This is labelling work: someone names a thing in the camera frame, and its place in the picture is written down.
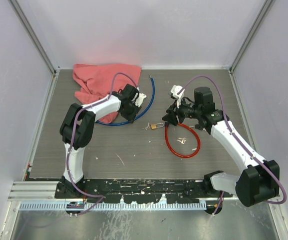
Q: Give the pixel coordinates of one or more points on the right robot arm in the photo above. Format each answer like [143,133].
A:
[258,177]

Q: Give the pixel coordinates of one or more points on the brass padlock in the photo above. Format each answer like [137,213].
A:
[154,126]

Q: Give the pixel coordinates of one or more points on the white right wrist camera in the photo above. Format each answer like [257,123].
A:
[177,93]

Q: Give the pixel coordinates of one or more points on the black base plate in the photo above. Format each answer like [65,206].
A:
[141,191]

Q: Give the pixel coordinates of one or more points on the red cable lock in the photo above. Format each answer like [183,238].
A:
[184,151]

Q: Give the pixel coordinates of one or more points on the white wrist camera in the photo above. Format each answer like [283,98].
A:
[139,98]
[177,93]

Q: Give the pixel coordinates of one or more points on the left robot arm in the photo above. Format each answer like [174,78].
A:
[77,130]

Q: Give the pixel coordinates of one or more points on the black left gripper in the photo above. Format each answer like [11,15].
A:
[131,117]

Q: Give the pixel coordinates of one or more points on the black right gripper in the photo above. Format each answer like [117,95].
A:
[171,117]

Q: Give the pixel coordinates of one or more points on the pink cloth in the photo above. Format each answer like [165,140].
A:
[98,81]

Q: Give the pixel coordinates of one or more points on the slotted cable duct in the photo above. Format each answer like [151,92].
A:
[79,206]

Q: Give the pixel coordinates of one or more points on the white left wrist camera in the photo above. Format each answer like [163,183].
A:
[139,98]

